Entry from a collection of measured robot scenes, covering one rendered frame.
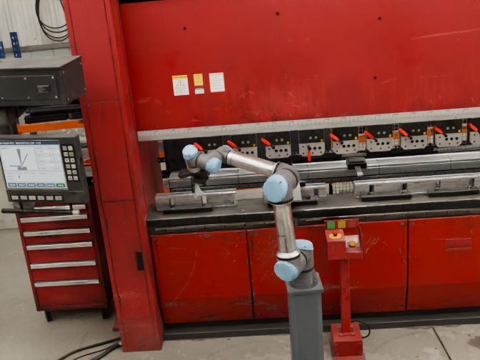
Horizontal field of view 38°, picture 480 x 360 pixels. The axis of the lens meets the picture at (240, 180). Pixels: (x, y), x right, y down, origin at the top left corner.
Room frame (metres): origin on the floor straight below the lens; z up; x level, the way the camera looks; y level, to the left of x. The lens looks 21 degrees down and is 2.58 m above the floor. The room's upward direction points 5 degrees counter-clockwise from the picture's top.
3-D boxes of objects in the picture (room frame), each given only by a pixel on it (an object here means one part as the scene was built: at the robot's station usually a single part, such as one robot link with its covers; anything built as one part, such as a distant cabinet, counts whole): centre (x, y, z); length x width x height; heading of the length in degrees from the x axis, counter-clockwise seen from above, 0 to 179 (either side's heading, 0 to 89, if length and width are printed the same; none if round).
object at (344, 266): (3.56, -0.57, 0.39); 0.05 x 0.05 x 0.54; 87
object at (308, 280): (3.08, -0.28, 0.82); 0.15 x 0.15 x 0.10
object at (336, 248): (3.56, -0.57, 0.75); 0.20 x 0.16 x 0.18; 87
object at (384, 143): (3.86, -0.84, 1.26); 0.15 x 0.09 x 0.17; 87
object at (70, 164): (3.37, 1.00, 1.42); 0.45 x 0.12 x 0.36; 75
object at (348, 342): (3.53, -0.56, 0.06); 0.25 x 0.20 x 0.12; 177
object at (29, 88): (3.46, 1.02, 1.53); 0.51 x 0.25 x 0.85; 75
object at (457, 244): (3.68, -1.28, 0.59); 0.15 x 0.02 x 0.07; 87
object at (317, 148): (3.89, -0.44, 1.26); 0.15 x 0.09 x 0.17; 87
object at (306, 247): (3.07, -0.27, 0.94); 0.13 x 0.12 x 0.14; 149
